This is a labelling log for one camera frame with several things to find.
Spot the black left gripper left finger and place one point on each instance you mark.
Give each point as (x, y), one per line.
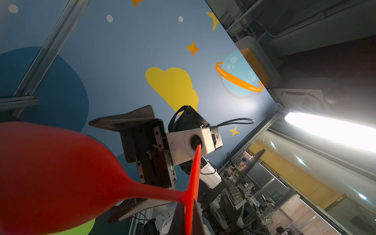
(178, 223)

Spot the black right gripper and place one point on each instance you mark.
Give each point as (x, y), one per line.
(144, 143)

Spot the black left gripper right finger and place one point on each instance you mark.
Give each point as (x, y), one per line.
(197, 223)

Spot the red wine glass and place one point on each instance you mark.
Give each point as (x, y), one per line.
(55, 179)

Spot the green wine glass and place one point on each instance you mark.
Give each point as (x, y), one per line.
(83, 229)

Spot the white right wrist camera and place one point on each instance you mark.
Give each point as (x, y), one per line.
(186, 131)

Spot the aluminium right corner post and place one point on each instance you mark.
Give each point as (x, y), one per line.
(253, 135)

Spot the aluminium corner post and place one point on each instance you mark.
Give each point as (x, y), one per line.
(253, 135)
(49, 50)

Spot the aluminium back frame rail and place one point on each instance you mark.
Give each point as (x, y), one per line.
(18, 102)

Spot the aluminium left corner post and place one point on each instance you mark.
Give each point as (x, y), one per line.
(49, 50)

